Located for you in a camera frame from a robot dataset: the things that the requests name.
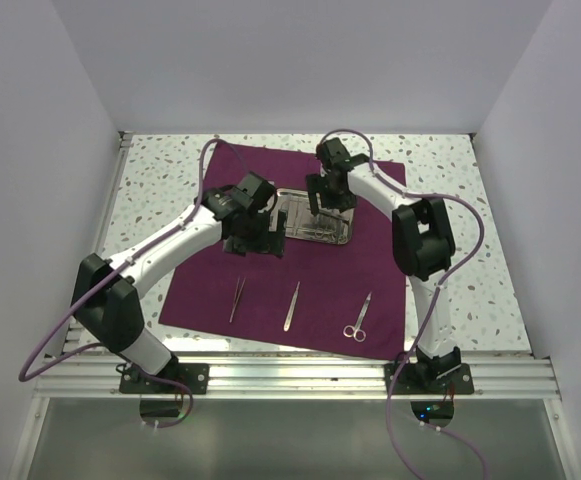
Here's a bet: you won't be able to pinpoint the aluminium rail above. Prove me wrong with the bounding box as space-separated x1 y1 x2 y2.
33 352 561 400
63 131 134 352

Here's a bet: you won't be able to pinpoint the steel surgical scissors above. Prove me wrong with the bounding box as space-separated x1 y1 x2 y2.
342 292 372 343

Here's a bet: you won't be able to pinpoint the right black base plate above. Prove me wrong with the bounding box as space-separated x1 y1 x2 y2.
383 354 476 396

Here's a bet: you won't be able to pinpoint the steel surgical forceps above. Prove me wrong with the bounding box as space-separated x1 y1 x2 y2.
229 277 246 323

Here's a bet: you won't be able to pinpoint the steel instrument tray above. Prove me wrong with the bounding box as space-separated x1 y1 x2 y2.
271 188 354 245

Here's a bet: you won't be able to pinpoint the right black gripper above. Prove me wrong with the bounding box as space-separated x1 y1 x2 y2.
306 171 358 216

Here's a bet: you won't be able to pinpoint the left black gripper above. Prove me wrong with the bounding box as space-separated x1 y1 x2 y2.
224 208 286 258

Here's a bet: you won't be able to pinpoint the steel scalpel handle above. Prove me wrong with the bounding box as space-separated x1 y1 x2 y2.
283 281 301 332

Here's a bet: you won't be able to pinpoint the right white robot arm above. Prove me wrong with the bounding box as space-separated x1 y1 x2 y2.
306 138 461 393

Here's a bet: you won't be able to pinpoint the aluminium left side rail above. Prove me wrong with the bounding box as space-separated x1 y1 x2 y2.
63 131 134 352

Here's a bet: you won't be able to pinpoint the aluminium front rail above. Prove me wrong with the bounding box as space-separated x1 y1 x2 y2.
33 352 561 400

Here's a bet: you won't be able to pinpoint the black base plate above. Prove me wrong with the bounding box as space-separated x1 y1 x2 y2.
383 354 476 396
115 363 210 395

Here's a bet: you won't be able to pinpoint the purple surgical cloth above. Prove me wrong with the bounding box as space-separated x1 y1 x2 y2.
159 139 409 360

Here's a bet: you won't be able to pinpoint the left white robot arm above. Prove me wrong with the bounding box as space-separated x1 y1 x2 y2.
70 172 286 393

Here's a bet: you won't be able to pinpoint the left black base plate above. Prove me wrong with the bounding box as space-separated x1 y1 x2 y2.
115 363 210 395

